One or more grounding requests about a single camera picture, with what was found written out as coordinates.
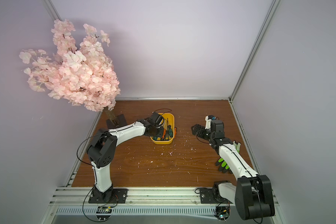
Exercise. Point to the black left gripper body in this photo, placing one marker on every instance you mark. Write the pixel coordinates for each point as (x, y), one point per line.
(157, 131)

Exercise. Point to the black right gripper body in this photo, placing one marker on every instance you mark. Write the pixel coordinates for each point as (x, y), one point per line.
(199, 129)

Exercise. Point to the small green handled screwdriver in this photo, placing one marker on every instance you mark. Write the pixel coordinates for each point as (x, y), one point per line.
(169, 129)

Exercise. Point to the orange handled screwdriver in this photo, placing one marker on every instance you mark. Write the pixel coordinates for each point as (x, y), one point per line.
(163, 138)

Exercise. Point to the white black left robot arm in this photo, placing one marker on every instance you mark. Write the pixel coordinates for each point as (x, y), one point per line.
(103, 146)

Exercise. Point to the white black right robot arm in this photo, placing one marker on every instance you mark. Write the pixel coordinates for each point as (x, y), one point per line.
(252, 194)

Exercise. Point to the yellow plastic storage box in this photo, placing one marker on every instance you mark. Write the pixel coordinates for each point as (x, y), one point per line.
(172, 123)

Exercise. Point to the right controller board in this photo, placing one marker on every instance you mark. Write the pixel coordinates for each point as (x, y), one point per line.
(222, 213)

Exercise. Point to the controller board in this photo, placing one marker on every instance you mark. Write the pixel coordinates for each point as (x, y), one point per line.
(103, 213)
(222, 213)

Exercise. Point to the pink artificial blossom tree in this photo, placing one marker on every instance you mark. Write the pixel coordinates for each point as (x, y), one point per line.
(82, 75)

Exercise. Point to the left controller board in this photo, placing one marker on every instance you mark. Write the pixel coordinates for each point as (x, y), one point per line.
(103, 213)

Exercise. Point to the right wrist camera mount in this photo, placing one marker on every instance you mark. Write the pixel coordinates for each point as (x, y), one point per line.
(208, 120)

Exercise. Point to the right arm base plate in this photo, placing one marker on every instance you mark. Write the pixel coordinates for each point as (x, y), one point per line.
(210, 196)

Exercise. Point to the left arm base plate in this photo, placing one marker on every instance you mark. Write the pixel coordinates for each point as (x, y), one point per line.
(112, 195)

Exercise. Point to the aluminium front rail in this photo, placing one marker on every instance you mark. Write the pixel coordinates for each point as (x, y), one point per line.
(131, 196)

